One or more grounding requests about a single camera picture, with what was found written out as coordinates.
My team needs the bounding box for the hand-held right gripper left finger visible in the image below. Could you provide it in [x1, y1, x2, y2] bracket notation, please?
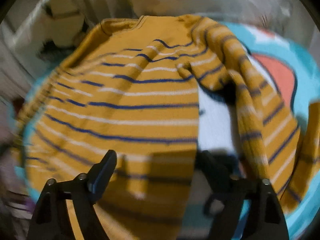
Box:
[26, 149, 118, 240]

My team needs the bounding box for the teal cartoon printed blanket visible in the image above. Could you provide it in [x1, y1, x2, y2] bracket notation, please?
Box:
[10, 12, 320, 240]

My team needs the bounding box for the cream figure print cushion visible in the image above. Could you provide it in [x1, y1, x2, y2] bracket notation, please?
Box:
[37, 0, 88, 53]

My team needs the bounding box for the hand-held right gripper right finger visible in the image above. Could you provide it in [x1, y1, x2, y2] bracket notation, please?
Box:
[194, 150, 290, 240]

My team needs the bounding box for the yellow striped sweater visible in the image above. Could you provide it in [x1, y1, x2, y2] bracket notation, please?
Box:
[10, 14, 320, 240]

